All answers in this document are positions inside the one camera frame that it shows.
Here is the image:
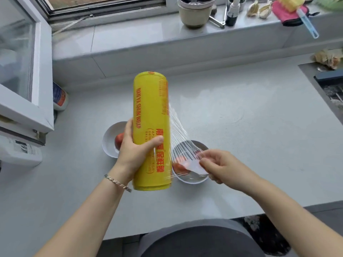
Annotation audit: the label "person's right hand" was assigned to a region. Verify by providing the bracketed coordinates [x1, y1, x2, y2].
[199, 149, 262, 196]

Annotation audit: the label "person's left hand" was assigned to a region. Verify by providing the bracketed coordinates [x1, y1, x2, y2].
[108, 119, 164, 186]

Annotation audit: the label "white bowl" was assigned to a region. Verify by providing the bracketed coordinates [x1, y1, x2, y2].
[101, 121, 129, 159]
[171, 140, 209, 185]

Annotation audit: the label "clear cling film sheet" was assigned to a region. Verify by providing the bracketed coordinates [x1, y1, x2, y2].
[167, 103, 209, 177]

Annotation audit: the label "yellow plastic wrap roll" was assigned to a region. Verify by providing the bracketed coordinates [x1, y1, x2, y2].
[132, 71, 172, 191]

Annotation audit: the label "person's left forearm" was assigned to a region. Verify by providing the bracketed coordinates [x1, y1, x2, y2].
[35, 175, 132, 257]

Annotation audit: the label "person's right forearm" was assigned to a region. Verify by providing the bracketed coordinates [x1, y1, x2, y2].
[248, 179, 343, 257]

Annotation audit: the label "grey shirt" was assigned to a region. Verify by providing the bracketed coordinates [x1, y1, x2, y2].
[138, 218, 266, 257]

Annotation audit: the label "white bottle blue orange label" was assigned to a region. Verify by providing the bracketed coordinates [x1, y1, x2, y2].
[53, 81, 69, 111]

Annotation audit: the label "white appliance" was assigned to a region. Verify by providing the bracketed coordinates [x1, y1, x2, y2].
[0, 135, 43, 168]

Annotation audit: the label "white open window sash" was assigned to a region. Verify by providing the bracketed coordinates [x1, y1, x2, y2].
[0, 0, 55, 133]

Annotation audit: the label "steel sink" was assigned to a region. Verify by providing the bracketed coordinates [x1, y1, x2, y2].
[298, 61, 343, 125]

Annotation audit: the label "dark blue sink tray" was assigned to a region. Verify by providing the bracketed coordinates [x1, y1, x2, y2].
[314, 69, 343, 84]

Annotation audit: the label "dry brown husk scraps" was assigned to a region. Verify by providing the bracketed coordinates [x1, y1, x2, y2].
[310, 49, 343, 70]

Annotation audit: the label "metal kitchen tool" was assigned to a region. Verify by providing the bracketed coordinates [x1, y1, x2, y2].
[209, 7, 228, 29]

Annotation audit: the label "black spray bottle white cap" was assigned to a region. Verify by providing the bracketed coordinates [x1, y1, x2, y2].
[225, 0, 242, 26]

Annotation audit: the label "beige ceramic pot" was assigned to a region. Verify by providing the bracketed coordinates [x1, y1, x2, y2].
[177, 0, 218, 29]

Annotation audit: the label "garlic bulb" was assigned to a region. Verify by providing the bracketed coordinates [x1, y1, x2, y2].
[258, 0, 273, 20]
[246, 0, 260, 17]

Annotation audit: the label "pink cloth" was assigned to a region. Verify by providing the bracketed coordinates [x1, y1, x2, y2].
[271, 0, 321, 27]

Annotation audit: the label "small dark round jar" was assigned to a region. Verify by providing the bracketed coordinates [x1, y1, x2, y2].
[228, 0, 246, 12]

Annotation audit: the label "green plastic basket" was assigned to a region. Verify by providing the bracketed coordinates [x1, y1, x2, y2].
[313, 0, 343, 12]

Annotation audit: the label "silver link bracelet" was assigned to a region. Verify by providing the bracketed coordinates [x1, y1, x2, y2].
[104, 173, 132, 193]

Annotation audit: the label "white fixed window frame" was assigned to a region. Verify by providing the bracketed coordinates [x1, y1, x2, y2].
[32, 0, 179, 24]

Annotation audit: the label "yellow sponge brush blue handle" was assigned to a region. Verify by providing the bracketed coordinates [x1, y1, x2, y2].
[277, 0, 320, 39]

